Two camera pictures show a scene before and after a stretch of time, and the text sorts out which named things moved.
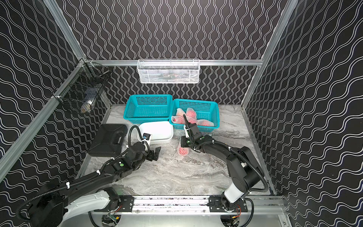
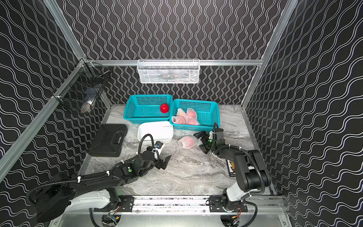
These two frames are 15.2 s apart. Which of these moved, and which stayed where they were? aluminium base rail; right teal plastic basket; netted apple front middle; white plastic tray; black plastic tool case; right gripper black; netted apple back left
Moved: right gripper black
Stayed: black plastic tool case; white plastic tray; netted apple front middle; netted apple back left; right teal plastic basket; aluminium base rail
